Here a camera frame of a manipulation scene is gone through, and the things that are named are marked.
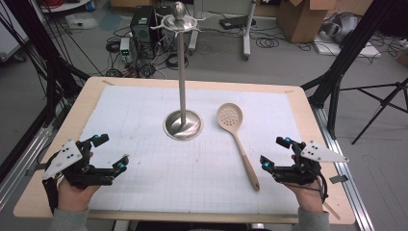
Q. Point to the black frame post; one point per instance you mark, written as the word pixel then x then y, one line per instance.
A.
pixel 41 54
pixel 349 54

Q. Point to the metal utensil stand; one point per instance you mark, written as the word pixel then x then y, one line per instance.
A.
pixel 182 80

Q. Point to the person's right hand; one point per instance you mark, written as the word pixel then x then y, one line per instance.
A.
pixel 308 197

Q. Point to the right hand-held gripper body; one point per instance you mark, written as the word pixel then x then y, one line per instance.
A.
pixel 320 154

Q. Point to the white metal stand leg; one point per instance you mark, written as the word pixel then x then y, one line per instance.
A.
pixel 194 38
pixel 247 29

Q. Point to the aluminium rail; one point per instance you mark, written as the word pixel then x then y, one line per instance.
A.
pixel 344 166
pixel 19 170

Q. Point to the person's left hand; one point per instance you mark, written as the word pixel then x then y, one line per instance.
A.
pixel 73 197

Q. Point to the black tape piece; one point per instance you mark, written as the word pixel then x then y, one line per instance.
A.
pixel 338 179

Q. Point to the black computer tower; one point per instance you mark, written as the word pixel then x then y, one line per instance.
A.
pixel 141 24

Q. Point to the black tripod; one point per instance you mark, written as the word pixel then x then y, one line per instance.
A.
pixel 383 102

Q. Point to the grey plastic device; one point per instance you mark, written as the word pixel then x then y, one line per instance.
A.
pixel 341 27

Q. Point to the clear plastic bag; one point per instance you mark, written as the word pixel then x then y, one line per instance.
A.
pixel 81 20

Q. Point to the black flat box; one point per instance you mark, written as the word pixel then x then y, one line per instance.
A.
pixel 235 21

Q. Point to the small grey power supply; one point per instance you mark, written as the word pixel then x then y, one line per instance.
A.
pixel 125 48

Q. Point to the cardboard box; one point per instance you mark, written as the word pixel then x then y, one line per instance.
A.
pixel 301 22

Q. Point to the white grid mat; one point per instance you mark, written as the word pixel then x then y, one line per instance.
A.
pixel 179 173

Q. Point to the white foam board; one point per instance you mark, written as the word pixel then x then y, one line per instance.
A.
pixel 352 51

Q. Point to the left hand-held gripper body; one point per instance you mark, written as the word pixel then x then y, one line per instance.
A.
pixel 62 159

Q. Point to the beige slotted spoon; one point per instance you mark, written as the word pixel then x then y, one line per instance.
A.
pixel 229 117

